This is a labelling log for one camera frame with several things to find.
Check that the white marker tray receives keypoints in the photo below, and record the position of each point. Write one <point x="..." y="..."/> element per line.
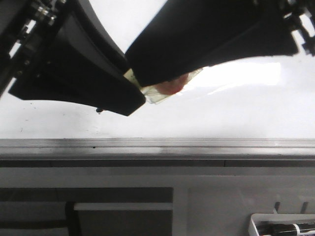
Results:
<point x="258" y="219"/>

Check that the black marker in tray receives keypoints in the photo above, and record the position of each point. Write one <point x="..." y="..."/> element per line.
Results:
<point x="296" y="229"/>

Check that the white taped whiteboard marker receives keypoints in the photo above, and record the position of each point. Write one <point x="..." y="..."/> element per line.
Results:
<point x="154" y="94"/>

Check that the white whiteboard with aluminium frame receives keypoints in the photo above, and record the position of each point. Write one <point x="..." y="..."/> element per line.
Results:
<point x="252" y="98"/>

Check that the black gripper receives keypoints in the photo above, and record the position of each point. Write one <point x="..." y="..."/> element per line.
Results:
<point x="58" y="50"/>

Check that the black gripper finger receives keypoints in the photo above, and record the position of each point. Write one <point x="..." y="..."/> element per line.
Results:
<point x="186" y="35"/>

